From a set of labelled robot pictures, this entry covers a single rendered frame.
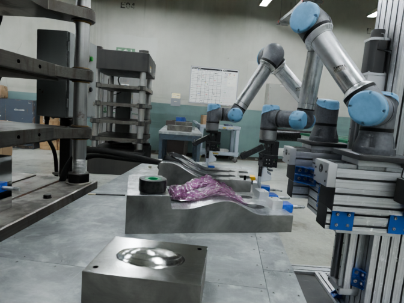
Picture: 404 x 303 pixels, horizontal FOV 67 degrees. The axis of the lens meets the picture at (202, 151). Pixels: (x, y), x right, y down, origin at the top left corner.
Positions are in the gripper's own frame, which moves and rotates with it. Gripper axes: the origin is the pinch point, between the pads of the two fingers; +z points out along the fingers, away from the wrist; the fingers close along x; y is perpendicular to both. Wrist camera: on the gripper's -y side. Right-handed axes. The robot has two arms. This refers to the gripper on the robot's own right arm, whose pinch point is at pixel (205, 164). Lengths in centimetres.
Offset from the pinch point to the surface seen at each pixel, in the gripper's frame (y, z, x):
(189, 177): -10, -4, -56
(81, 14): -59, -66, -43
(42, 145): -345, 74, 553
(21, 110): -385, -4, 541
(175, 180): -16, -2, -55
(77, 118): -60, -24, -40
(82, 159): -58, -5, -39
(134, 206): -25, -3, -96
